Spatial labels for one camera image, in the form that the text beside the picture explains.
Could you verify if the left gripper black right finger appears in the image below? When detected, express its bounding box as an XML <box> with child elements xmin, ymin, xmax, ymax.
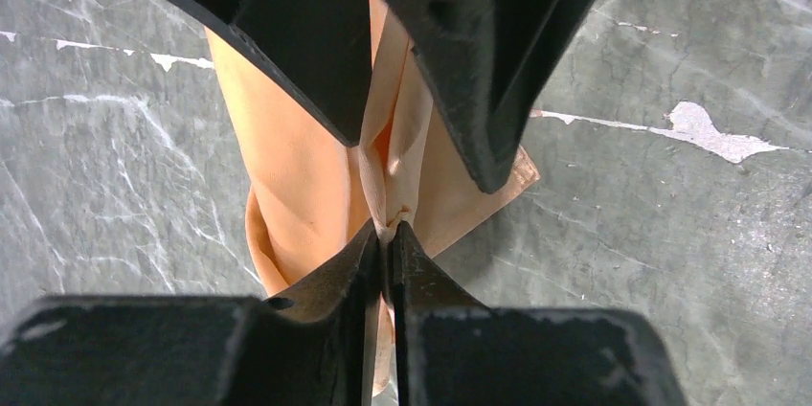
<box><xmin>388</xmin><ymin>222</ymin><xmax>686</xmax><ymax>405</ymax></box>

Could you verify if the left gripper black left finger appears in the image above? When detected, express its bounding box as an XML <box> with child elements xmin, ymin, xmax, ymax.
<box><xmin>1</xmin><ymin>224</ymin><xmax>380</xmax><ymax>405</ymax></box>

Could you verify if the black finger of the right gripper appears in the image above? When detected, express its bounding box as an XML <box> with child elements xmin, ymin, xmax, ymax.
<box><xmin>385</xmin><ymin>0</ymin><xmax>595</xmax><ymax>193</ymax></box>
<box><xmin>168</xmin><ymin>0</ymin><xmax>372</xmax><ymax>147</ymax></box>

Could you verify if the peach satin napkin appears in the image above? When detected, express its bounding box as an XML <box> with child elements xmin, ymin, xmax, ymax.
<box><xmin>204</xmin><ymin>0</ymin><xmax>542</xmax><ymax>398</ymax></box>

